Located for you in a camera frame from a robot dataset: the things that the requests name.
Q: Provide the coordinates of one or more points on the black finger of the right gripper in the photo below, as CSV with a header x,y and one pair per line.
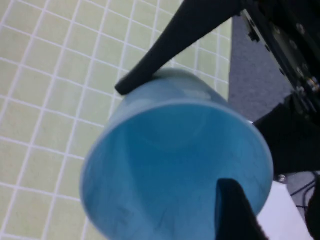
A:
x,y
295,140
190,27

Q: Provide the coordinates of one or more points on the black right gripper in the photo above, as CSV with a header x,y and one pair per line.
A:
x,y
287,32

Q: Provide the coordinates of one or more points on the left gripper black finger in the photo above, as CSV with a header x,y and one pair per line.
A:
x,y
235,220

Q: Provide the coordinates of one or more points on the light blue plastic cup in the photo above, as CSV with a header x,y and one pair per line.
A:
x,y
162,162

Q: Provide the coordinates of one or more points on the green checked tablecloth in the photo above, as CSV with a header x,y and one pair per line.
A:
x,y
37,112

